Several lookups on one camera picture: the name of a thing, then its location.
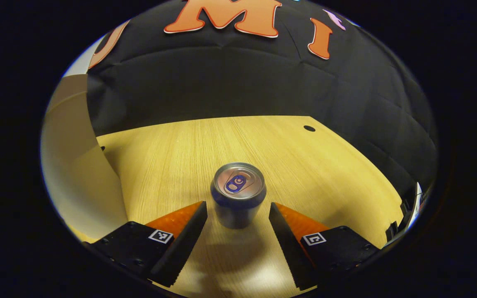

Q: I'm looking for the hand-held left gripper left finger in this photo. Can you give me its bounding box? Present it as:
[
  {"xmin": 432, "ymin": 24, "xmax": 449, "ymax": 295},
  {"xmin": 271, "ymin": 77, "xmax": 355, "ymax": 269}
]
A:
[{"xmin": 91, "ymin": 201, "xmax": 208, "ymax": 288}]

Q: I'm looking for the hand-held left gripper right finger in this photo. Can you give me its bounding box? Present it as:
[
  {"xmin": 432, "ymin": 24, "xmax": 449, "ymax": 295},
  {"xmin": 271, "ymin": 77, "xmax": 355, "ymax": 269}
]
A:
[{"xmin": 269, "ymin": 202, "xmax": 383, "ymax": 291}]

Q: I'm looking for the blue pop can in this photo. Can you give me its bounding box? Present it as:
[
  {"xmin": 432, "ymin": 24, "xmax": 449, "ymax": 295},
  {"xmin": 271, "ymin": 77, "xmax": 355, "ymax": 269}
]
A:
[{"xmin": 210, "ymin": 162, "xmax": 267, "ymax": 229}]

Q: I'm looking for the white desktop garbage bin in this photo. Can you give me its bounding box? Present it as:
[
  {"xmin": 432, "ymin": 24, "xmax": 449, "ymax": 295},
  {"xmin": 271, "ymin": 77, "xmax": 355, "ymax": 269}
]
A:
[{"xmin": 41, "ymin": 74, "xmax": 128, "ymax": 244}]

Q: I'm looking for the wooden desktop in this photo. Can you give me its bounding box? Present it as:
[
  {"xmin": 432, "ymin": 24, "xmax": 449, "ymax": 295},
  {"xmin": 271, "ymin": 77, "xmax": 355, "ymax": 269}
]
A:
[{"xmin": 73, "ymin": 116, "xmax": 405, "ymax": 298}]

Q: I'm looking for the dark equipment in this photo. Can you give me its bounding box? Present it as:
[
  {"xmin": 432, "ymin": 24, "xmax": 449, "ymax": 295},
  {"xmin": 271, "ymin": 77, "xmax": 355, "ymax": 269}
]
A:
[{"xmin": 385, "ymin": 182, "xmax": 424, "ymax": 245}]

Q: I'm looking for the black backdrop cloth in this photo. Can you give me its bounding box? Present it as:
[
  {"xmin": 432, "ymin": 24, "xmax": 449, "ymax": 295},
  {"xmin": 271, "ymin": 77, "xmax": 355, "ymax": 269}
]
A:
[{"xmin": 87, "ymin": 0, "xmax": 438, "ymax": 195}]

